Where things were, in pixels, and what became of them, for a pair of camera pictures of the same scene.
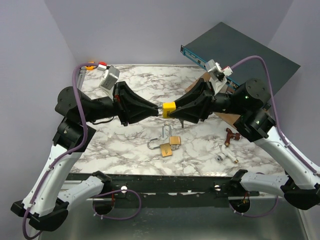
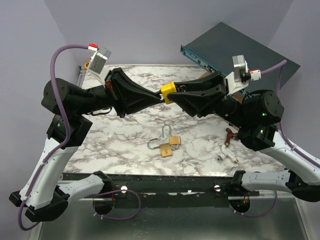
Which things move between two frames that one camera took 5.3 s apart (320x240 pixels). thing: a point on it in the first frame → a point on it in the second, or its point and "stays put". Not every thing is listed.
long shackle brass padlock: x=173 y=140 stays put
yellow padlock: x=168 y=107 → x=167 y=89
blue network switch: x=247 y=59 stays put
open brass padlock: x=165 y=148 stays put
